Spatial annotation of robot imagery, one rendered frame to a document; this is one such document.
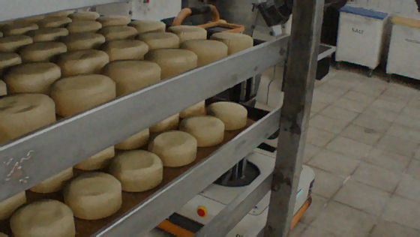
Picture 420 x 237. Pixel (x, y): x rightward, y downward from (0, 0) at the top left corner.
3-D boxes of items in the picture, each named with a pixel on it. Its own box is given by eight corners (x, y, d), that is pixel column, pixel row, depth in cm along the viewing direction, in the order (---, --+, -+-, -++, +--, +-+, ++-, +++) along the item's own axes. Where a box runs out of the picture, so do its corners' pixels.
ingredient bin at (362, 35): (330, 69, 491) (337, 5, 462) (344, 60, 541) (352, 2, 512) (373, 79, 465) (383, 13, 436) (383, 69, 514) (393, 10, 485)
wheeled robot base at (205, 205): (130, 219, 199) (128, 173, 189) (203, 169, 249) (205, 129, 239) (256, 277, 166) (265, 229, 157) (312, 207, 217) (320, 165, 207)
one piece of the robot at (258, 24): (249, 28, 145) (256, -2, 140) (256, 27, 149) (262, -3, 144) (275, 37, 140) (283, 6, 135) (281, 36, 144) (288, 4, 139)
